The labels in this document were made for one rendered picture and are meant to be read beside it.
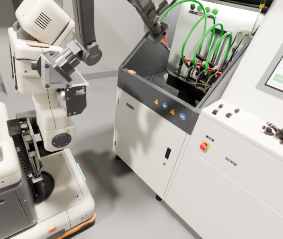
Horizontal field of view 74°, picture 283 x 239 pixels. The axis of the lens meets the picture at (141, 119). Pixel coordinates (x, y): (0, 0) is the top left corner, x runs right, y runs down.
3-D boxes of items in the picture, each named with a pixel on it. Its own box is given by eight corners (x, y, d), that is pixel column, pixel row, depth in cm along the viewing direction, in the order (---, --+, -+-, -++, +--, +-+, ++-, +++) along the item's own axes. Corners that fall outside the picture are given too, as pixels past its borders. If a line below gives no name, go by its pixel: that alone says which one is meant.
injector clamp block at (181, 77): (163, 91, 142) (168, 72, 133) (171, 88, 148) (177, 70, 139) (202, 114, 124) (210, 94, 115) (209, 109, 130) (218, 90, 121)
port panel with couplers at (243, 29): (220, 68, 135) (239, 21, 117) (222, 68, 137) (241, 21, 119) (237, 75, 128) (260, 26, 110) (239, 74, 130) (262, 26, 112)
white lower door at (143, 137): (113, 149, 186) (118, 88, 145) (115, 148, 187) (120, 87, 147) (162, 197, 152) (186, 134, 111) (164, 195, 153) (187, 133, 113)
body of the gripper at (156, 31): (170, 27, 90) (163, 15, 84) (155, 43, 91) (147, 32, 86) (163, 24, 94) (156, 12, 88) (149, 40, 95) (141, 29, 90)
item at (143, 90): (120, 88, 145) (121, 68, 135) (124, 87, 147) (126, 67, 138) (185, 132, 112) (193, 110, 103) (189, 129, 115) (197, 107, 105)
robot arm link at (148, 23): (137, 15, 85) (143, 18, 81) (148, 3, 84) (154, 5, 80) (145, 27, 90) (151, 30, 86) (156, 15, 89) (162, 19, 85)
